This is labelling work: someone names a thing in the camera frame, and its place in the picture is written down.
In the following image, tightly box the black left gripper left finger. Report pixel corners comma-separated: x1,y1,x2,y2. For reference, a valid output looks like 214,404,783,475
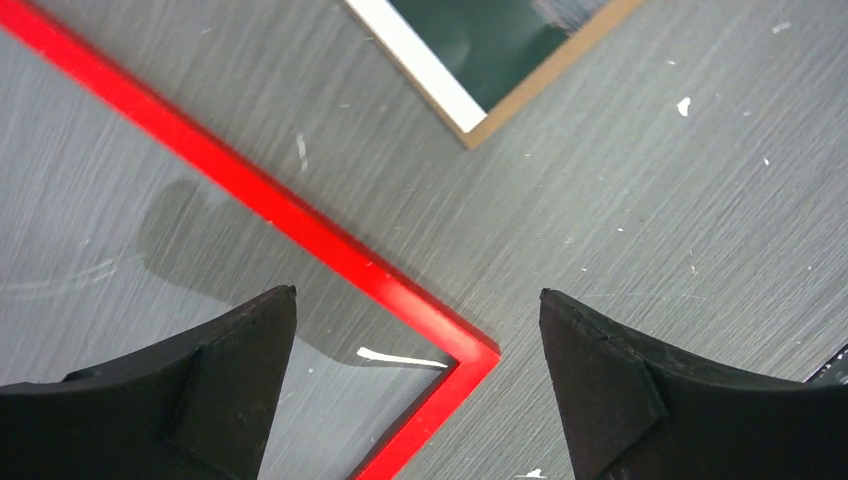
1,285,297,479

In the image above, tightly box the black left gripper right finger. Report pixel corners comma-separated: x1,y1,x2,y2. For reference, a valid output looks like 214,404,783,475
539,289,847,479

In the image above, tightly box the red picture frame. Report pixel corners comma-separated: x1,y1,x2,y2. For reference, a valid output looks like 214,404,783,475
1,1,500,479

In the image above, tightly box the brown fibreboard backing board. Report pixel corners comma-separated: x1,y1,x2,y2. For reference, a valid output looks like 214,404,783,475
345,0,642,150

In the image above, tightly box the sunset photo print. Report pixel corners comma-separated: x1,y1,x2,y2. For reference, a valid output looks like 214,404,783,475
347,0,605,134

